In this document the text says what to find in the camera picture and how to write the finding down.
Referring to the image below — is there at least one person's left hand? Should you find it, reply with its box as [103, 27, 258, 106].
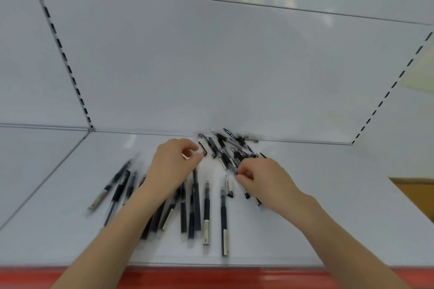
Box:
[143, 138, 204, 205]

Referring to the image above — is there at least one slotted white shelf upright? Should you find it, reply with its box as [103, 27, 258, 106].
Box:
[351, 31, 434, 146]
[24, 0, 96, 131]

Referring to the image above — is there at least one pile of black pens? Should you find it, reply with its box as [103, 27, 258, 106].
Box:
[198, 128, 269, 207]

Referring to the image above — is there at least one white metal shelf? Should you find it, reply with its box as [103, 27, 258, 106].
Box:
[0, 0, 434, 269]

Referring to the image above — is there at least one person's right forearm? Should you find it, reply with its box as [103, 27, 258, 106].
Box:
[294, 197, 412, 289]

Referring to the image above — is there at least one black clear gel pen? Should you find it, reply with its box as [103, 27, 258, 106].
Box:
[182, 142, 208, 161]
[233, 156, 252, 200]

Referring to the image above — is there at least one person's left forearm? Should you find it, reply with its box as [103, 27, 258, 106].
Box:
[50, 184, 177, 289]

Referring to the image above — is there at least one person's right hand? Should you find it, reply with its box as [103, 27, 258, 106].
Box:
[235, 157, 318, 228]

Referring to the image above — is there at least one row of black pens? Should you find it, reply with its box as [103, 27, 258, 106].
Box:
[87, 158, 234, 258]

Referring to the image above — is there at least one red shelf edge strip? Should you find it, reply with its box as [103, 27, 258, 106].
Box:
[0, 264, 434, 289]

